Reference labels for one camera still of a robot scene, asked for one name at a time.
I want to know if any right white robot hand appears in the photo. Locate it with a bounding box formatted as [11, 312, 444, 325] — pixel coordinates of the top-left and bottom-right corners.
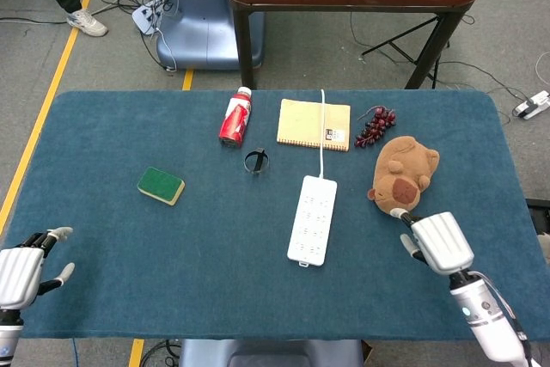
[388, 207, 476, 276]

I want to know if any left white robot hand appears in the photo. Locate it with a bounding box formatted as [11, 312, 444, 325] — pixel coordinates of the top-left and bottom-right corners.
[0, 226, 75, 310]

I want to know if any grey-blue own robot base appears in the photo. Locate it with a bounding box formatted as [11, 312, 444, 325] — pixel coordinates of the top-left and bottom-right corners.
[178, 338, 366, 367]

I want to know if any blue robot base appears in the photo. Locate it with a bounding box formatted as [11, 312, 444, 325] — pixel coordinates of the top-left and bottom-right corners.
[155, 0, 266, 71]

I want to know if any white floor strip with plugs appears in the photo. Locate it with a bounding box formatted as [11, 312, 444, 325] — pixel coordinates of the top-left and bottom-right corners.
[511, 89, 550, 121]

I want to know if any white floor power strip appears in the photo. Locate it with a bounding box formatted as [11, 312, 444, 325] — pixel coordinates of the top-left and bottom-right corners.
[131, 0, 168, 37]

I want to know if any brown plush capybara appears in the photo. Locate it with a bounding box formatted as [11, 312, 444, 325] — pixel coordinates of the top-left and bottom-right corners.
[367, 135, 441, 216]

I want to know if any black equipment box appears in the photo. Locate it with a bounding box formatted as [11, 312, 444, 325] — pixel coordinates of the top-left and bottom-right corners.
[525, 198, 550, 265]

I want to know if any dark red grape bunch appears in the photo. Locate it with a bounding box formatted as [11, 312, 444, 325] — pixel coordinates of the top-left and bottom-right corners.
[354, 106, 398, 149]

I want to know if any blue tablecloth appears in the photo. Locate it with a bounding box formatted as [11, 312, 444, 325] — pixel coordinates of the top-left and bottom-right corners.
[3, 89, 541, 341]

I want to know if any green and yellow sponge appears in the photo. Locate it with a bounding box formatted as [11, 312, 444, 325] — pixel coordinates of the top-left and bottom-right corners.
[137, 166, 186, 207]

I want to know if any yellow spiral notebook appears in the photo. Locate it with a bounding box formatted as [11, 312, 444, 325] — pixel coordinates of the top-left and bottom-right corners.
[276, 98, 351, 153]

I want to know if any red and white bottle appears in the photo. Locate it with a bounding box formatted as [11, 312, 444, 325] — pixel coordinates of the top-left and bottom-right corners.
[218, 86, 254, 150]

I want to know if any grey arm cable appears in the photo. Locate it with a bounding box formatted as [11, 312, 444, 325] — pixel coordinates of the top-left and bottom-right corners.
[467, 271, 533, 356]

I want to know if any white cable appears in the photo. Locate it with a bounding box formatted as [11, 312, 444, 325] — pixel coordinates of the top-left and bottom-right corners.
[319, 89, 327, 179]

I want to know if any thin black floor cable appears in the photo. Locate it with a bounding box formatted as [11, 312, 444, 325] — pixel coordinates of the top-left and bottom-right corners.
[349, 12, 530, 119]

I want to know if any black strap ring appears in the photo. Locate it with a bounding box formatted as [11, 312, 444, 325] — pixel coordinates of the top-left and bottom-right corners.
[243, 148, 270, 177]

